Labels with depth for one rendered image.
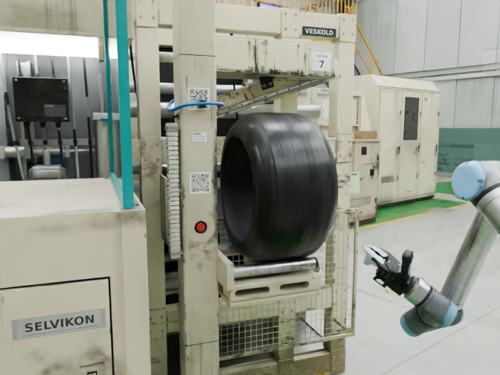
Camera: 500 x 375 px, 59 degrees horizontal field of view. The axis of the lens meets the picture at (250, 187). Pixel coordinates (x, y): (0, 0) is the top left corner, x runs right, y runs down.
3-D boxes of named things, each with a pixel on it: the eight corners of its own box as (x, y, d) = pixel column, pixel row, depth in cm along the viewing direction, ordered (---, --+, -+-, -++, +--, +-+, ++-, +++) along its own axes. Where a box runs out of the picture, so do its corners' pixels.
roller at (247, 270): (226, 265, 158) (227, 277, 158) (230, 267, 154) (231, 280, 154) (312, 256, 170) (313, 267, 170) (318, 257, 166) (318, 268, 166)
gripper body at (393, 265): (370, 277, 154) (399, 300, 152) (385, 264, 148) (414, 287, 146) (376, 265, 160) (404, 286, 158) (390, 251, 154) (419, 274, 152)
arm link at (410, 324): (428, 335, 163) (449, 323, 154) (404, 341, 158) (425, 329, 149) (415, 311, 168) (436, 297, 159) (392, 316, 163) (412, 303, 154)
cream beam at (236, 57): (202, 71, 175) (202, 33, 173) (189, 77, 198) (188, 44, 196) (335, 77, 195) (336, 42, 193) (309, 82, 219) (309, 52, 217)
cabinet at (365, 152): (339, 231, 602) (341, 140, 585) (308, 224, 647) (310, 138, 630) (379, 222, 658) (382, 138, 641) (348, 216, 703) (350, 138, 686)
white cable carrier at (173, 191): (170, 259, 155) (167, 123, 149) (168, 254, 160) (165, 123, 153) (183, 257, 157) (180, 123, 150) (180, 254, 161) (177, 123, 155)
